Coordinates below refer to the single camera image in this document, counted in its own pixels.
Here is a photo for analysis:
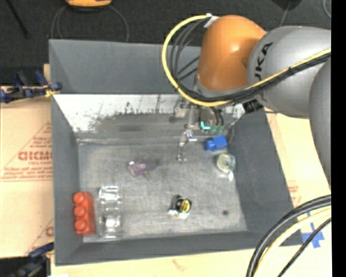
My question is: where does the blue toy block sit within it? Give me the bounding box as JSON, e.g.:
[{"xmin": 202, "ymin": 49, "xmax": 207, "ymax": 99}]
[{"xmin": 204, "ymin": 135, "xmax": 229, "ymax": 151}]

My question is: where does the clear tape roll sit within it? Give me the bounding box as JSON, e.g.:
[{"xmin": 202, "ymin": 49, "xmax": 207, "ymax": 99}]
[{"xmin": 216, "ymin": 152, "xmax": 237, "ymax": 173}]

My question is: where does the small purple packet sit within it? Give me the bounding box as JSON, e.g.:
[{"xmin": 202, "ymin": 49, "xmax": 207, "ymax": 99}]
[{"xmin": 128, "ymin": 160, "xmax": 149, "ymax": 178}]

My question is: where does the grey metal bin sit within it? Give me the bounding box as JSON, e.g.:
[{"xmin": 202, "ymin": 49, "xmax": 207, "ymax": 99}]
[{"xmin": 48, "ymin": 39, "xmax": 304, "ymax": 265}]

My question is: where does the black and yellow tape measure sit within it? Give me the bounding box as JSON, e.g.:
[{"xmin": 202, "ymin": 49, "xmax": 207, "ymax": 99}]
[{"xmin": 167, "ymin": 194, "xmax": 193, "ymax": 220}]

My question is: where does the red toy brick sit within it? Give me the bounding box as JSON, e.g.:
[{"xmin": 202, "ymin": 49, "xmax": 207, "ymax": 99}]
[{"xmin": 72, "ymin": 191, "xmax": 97, "ymax": 237}]

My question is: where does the brown cardboard board red print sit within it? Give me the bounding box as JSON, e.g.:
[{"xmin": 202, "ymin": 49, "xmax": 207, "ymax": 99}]
[{"xmin": 0, "ymin": 63, "xmax": 332, "ymax": 260}]

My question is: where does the black cylinder on white bracket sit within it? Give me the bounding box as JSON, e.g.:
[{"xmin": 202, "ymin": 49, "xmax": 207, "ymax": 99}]
[{"xmin": 242, "ymin": 99, "xmax": 264, "ymax": 114}]

